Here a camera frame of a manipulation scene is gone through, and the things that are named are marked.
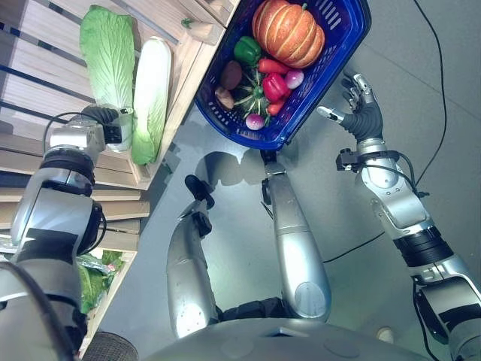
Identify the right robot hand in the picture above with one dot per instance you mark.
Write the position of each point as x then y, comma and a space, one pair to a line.
366, 122

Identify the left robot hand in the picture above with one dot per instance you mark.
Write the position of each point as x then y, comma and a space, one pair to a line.
101, 114

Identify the green leafy napa cabbage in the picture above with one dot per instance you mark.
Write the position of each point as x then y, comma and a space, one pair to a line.
109, 56

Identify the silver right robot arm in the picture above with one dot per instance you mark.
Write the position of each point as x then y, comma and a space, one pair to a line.
402, 203

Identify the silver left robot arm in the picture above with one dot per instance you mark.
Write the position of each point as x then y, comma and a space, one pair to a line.
56, 210

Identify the blue plastic shopping basket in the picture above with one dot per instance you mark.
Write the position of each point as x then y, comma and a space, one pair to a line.
330, 75

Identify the bagged leafy green vegetables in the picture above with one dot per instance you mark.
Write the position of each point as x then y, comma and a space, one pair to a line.
92, 282

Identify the white napa cabbage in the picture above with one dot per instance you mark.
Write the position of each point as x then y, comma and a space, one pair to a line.
152, 94

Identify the large wooden display crate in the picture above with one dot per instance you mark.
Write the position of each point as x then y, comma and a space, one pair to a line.
41, 64

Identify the pink round radish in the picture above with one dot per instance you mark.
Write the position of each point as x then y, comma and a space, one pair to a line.
294, 79
255, 122

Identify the small orange carrot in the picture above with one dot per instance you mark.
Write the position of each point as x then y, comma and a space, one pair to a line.
276, 107

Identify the red bell pepper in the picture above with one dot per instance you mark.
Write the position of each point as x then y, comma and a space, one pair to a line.
275, 86

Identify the large orange carrot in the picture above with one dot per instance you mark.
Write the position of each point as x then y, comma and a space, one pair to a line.
272, 66

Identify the dark green striped squash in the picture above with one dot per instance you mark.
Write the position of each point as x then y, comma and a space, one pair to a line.
250, 97

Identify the orange ribbed pumpkin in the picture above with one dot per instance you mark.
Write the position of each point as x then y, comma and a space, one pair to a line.
287, 32

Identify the pale vegetable with green stem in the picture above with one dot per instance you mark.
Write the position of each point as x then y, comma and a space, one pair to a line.
201, 29

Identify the green bell pepper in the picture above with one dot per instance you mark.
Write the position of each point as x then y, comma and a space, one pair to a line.
247, 49

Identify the small wooden crate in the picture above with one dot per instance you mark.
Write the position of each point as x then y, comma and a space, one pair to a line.
210, 22

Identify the silver left robot leg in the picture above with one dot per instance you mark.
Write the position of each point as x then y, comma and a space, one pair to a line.
186, 270

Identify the small white floor object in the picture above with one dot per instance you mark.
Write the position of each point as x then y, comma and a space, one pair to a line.
385, 334

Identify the dark textured round object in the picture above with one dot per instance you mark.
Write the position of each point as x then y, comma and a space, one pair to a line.
114, 347

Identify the grey robot torso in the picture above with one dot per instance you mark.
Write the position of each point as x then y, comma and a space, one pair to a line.
282, 342

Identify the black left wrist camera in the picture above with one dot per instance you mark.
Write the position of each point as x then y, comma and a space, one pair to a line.
113, 133

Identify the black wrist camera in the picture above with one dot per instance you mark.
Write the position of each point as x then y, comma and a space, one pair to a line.
346, 159
113, 133

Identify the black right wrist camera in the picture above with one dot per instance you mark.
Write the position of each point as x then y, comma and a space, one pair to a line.
346, 159

